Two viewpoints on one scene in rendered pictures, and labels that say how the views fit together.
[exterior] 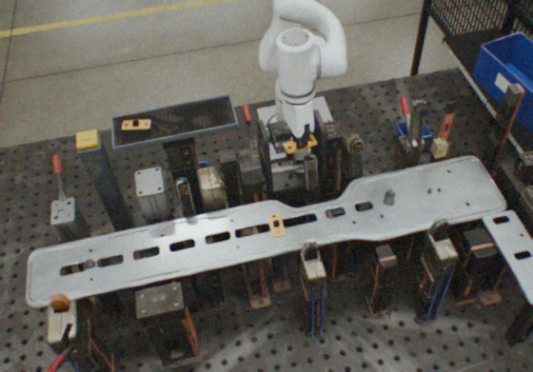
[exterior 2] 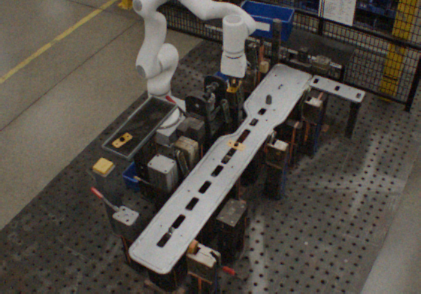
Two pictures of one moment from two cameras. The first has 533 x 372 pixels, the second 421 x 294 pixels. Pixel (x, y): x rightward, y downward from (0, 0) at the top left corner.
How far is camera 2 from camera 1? 1.25 m
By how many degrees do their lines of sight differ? 33
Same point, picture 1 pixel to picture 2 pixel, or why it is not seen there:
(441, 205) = (290, 90)
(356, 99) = not seen: hidden behind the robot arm
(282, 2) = (206, 9)
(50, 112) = not seen: outside the picture
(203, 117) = (154, 113)
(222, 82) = (25, 150)
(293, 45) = (237, 22)
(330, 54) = (249, 21)
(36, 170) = (22, 245)
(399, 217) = (280, 105)
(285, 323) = (261, 204)
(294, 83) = (240, 43)
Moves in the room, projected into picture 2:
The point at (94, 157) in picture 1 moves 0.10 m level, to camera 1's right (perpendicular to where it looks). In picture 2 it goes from (113, 175) to (130, 161)
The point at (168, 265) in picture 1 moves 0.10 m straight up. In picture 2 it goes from (211, 199) to (210, 183)
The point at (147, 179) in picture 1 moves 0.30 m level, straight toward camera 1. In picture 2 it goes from (159, 163) to (229, 183)
